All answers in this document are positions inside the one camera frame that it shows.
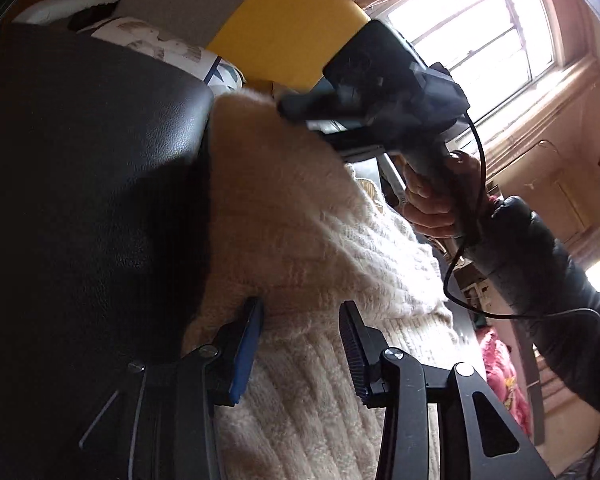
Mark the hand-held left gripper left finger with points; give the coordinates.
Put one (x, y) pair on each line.
(245, 355)

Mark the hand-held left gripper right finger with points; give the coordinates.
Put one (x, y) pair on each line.
(354, 355)

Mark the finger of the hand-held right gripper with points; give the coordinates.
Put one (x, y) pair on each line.
(305, 105)

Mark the cream knit sweater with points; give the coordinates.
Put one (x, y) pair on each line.
(290, 235)

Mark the person's right forearm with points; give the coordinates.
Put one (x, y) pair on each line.
(555, 285)

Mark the person's right hand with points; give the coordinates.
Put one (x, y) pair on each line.
(425, 210)

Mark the grey yellow blue sofa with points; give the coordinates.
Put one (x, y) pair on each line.
(290, 25)

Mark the barred window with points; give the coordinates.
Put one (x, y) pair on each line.
(480, 25)

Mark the pink ruffled bedspread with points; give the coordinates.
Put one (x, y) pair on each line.
(500, 370)

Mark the geometric print pillow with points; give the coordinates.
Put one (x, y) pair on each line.
(155, 40)

